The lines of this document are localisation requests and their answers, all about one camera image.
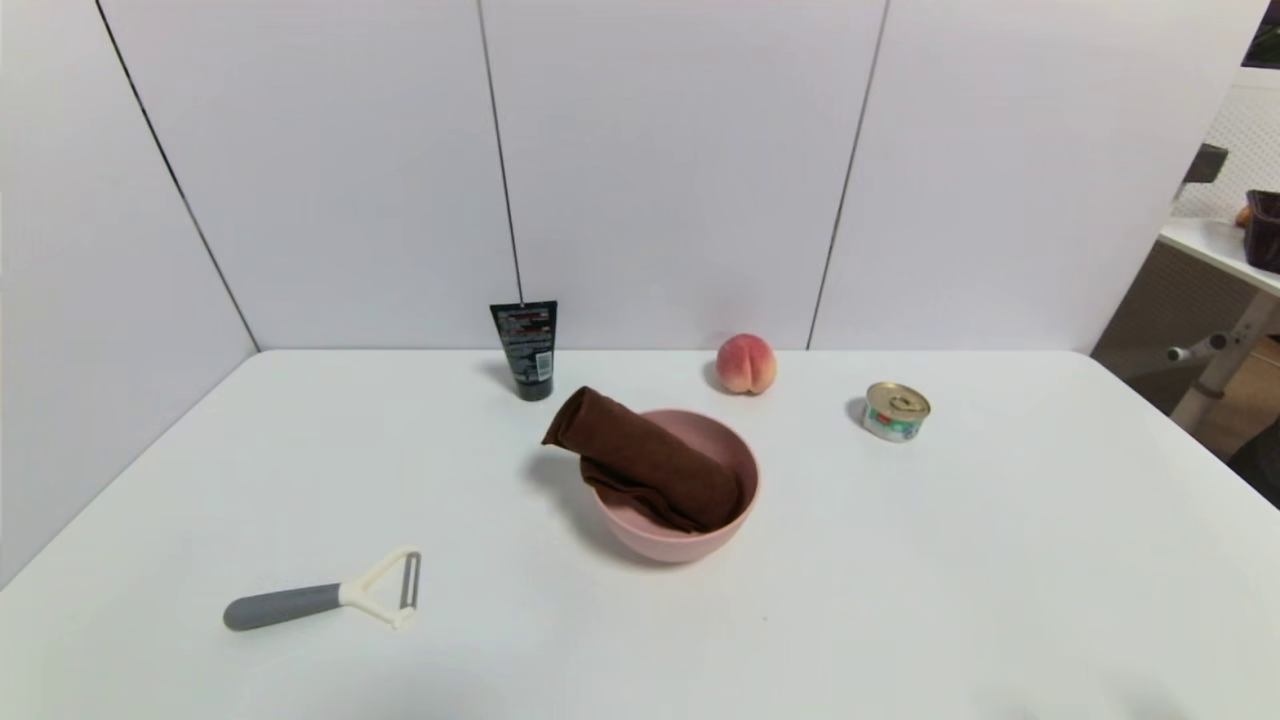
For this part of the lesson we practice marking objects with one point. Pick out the brown towel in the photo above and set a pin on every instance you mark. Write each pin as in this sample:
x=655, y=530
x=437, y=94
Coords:
x=650, y=465

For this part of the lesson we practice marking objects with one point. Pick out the pink bowl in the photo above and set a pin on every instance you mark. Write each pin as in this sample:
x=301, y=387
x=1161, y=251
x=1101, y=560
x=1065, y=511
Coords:
x=640, y=542

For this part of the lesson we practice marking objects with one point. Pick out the peach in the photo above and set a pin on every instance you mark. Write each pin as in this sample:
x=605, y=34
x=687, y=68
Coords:
x=745, y=364

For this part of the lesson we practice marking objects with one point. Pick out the black cosmetic tube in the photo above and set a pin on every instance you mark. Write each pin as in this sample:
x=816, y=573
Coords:
x=526, y=350

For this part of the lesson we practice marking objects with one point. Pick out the cat food can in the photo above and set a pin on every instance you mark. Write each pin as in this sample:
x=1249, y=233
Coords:
x=896, y=412

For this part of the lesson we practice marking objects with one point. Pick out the brown perforated panel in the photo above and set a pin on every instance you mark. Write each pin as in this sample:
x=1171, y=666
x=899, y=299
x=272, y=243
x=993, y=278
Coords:
x=1160, y=300

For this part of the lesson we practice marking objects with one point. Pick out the white side table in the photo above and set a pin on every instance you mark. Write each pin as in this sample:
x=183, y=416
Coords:
x=1215, y=245

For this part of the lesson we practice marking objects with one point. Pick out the black box on pegboard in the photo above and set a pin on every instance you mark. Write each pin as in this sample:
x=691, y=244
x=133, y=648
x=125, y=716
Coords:
x=1208, y=163

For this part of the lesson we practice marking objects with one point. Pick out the dark container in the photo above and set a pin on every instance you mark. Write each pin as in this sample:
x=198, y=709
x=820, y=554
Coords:
x=1265, y=230

